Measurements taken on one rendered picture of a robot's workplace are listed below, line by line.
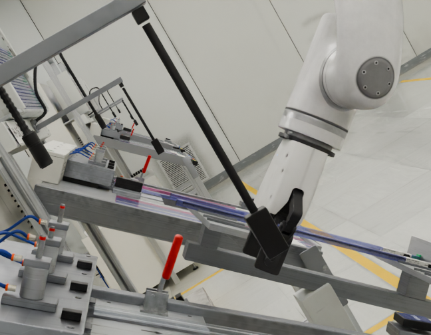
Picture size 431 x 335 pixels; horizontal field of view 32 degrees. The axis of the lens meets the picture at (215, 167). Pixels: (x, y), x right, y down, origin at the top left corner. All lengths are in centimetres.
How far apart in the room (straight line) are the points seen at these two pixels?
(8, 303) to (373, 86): 45
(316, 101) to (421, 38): 822
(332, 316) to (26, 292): 73
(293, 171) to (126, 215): 94
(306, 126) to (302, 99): 3
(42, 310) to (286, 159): 35
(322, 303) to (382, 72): 58
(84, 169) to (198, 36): 646
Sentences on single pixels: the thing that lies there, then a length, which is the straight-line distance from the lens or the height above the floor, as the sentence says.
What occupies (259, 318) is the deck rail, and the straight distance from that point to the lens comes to 105.
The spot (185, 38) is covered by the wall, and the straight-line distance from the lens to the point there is 847.
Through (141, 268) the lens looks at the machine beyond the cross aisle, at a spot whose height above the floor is 22.
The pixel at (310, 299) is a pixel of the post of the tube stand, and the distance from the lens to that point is 132.
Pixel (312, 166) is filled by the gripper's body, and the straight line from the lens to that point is 90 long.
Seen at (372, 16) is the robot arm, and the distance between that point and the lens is 85.
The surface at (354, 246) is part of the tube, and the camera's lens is 135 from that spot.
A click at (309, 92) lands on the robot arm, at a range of 91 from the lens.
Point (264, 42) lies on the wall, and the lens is 859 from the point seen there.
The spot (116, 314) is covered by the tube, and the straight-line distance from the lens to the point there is 94.
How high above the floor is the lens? 126
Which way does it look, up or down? 7 degrees down
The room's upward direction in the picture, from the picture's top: 30 degrees counter-clockwise
